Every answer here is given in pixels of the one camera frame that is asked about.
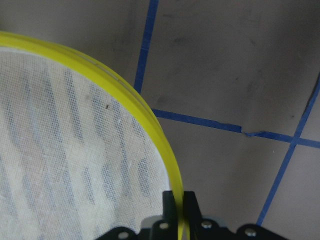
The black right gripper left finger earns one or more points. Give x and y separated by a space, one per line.
170 212

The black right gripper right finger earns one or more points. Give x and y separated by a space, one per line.
191 209

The yellow bamboo steamer top layer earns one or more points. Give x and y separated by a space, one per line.
80 150

